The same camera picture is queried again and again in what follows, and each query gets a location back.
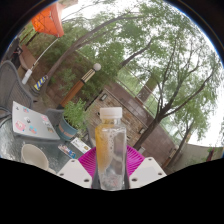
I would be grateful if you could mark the forked dark-trunk tree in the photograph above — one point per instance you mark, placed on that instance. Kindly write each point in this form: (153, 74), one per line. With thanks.
(156, 121)

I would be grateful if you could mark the grey laptop with stickers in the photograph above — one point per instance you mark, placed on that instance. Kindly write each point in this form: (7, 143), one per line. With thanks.
(31, 121)

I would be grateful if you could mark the grey woven patio chair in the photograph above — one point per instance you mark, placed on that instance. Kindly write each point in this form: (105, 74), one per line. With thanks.
(53, 116)
(13, 88)

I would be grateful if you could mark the dark board with stickers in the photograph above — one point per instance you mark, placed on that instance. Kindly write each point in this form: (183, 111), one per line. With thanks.
(75, 146)

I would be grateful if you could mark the orange patio umbrella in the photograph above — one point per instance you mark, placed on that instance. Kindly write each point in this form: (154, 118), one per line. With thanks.
(50, 18)

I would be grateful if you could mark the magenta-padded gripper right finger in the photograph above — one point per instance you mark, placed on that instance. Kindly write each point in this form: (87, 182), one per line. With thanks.
(148, 171)

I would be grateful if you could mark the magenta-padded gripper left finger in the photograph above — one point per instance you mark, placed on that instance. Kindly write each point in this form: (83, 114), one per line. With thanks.
(77, 173)

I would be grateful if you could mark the beige ribbed mug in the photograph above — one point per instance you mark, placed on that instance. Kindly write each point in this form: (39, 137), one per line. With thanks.
(33, 156)

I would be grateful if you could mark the green plant in teal pot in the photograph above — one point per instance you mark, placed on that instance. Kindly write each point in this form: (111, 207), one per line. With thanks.
(73, 120)

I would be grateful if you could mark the clear plastic bottle white cap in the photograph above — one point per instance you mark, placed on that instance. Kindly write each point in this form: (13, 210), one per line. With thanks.
(111, 150)

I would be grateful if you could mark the wooden lamp post white globe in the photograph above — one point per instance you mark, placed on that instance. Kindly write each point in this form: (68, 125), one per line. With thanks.
(78, 87)

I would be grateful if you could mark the yellow blue striped post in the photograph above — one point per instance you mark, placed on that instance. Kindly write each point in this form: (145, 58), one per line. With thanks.
(40, 83)

